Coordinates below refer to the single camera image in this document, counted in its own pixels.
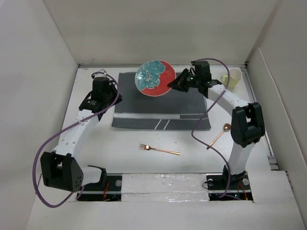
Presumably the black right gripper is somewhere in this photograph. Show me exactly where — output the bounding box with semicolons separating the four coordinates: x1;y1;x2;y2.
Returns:
167;68;201;92

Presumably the grey striped cloth placemat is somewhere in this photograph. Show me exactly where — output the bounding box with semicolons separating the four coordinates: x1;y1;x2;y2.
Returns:
112;72;211;131

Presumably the red and teal round plate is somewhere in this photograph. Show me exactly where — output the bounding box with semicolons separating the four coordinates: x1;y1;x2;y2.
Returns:
135;60;177;97

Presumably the yellow-green mug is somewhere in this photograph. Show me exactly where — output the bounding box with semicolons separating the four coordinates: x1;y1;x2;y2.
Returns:
221;68;242;89

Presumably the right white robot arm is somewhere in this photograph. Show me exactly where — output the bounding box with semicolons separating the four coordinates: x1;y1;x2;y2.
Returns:
168;58;265;189

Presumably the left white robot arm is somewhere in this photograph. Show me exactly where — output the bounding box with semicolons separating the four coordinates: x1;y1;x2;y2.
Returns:
40;77;122;192

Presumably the copper fork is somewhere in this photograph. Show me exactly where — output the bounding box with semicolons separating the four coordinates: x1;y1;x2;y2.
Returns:
139;144;181;155

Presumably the copper spoon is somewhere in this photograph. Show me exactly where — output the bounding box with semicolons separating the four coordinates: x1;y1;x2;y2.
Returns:
206;123;231;150

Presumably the white foam front board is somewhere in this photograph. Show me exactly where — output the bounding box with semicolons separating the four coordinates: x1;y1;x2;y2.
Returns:
32;171;297;215

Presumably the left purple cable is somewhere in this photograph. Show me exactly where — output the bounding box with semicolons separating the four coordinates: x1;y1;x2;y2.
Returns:
32;71;120;208

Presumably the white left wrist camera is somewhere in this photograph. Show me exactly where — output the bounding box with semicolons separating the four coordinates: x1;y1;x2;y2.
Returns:
95;69;107;75

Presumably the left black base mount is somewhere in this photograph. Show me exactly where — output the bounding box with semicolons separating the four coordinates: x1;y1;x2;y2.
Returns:
76;174;122;202

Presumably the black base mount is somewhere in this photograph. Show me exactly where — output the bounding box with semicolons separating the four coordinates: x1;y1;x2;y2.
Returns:
202;173;253;201
76;174;122;202

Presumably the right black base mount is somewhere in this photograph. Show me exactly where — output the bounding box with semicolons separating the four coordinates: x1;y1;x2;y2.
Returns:
202;173;253;201

